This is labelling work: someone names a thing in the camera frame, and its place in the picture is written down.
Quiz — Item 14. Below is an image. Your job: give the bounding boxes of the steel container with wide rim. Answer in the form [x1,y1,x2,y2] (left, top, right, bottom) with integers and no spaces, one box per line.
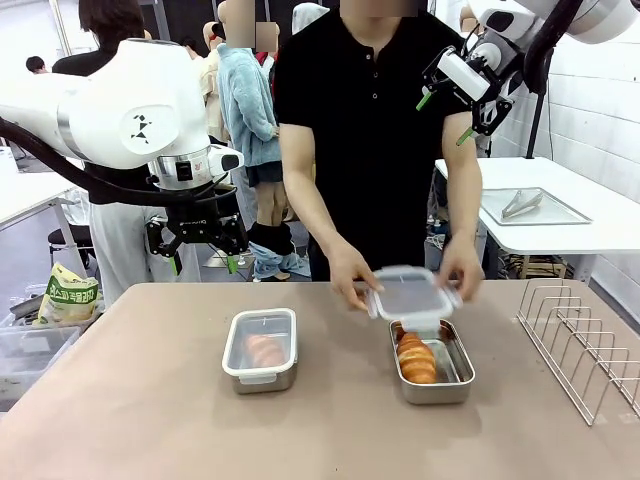
[222,308,300,395]
[388,318,476,405]

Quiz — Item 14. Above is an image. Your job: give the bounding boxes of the person's left forearm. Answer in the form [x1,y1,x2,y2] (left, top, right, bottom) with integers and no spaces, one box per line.
[446,169,484,249]

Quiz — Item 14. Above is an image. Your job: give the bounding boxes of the golden croissant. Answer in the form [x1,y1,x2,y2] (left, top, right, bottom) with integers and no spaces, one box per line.
[396,331,437,385]
[243,333,286,369]

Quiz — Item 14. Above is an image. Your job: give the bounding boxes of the metal tongs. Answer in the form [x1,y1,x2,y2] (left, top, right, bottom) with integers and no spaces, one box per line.
[501,189,545,219]

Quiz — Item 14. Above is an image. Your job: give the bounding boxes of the mannequin in beige shirt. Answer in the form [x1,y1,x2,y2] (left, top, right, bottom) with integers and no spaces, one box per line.
[197,22,231,146]

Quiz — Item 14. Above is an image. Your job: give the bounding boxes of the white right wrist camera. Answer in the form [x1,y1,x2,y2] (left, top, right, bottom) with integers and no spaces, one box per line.
[435,48,491,101]

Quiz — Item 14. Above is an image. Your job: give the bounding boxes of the black stand pole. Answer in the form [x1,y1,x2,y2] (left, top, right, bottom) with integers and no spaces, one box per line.
[525,92,544,159]

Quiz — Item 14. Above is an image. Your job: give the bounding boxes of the clear plastic clip lid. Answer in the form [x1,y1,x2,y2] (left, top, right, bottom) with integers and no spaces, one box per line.
[366,265,464,342]
[221,308,299,385]

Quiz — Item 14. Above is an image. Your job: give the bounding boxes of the person in black shirt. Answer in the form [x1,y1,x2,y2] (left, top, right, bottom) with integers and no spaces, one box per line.
[273,0,484,282]

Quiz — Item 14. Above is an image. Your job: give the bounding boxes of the mannequin in blue fleece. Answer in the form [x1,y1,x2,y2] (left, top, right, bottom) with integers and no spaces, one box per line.
[217,0,311,282]

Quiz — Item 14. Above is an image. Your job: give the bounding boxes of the green yellow snack bag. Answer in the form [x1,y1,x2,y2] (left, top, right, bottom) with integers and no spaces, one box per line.
[38,262,104,326]

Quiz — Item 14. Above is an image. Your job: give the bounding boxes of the person's right forearm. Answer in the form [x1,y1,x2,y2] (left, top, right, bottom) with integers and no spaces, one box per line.
[294,169,354,259]

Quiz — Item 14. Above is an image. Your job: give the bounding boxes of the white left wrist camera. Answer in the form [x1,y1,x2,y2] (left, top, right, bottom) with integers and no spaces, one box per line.
[207,147,245,176]

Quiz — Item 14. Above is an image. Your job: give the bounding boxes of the white desk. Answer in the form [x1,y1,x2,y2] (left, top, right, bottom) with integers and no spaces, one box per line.
[0,169,89,261]

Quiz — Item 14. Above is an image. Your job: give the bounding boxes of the white rectangular table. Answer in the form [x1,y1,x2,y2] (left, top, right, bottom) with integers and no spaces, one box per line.
[433,157,640,281]

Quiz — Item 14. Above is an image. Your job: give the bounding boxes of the perforated metal baking tray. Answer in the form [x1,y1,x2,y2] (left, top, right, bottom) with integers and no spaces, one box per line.
[479,187,594,226]

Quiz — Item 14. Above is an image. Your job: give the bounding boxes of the bystander in white trousers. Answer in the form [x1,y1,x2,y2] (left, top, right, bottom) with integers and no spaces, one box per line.
[52,0,204,296]

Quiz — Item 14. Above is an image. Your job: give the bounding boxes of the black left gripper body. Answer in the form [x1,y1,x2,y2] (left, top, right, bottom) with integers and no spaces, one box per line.
[163,197,225,246]

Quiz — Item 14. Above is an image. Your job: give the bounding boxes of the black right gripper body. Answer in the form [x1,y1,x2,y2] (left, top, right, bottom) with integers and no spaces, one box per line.
[443,46,504,104]

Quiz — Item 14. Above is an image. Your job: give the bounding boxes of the black left arm hose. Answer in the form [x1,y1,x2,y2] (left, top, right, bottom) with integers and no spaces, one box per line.
[0,117,239,206]

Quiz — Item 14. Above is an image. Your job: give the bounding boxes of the person's left hand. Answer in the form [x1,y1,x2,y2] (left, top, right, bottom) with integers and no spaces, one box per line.
[439,239,485,304]

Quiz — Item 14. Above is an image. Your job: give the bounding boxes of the person's right hand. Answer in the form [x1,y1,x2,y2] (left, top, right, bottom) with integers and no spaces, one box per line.
[329,244,386,312]

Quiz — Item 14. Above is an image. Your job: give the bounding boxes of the black office chair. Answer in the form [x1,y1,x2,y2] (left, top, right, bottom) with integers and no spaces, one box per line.
[48,227,96,271]

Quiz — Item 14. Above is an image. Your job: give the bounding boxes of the metal wire rack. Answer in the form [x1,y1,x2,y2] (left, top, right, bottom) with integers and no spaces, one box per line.
[516,278,640,427]

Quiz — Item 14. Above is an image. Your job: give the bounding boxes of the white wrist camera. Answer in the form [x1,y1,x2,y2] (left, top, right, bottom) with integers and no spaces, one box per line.
[207,147,245,176]
[435,48,491,101]

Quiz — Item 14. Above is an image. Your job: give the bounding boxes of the clear plastic storage bin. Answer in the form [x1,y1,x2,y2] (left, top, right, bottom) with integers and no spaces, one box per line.
[0,284,86,406]

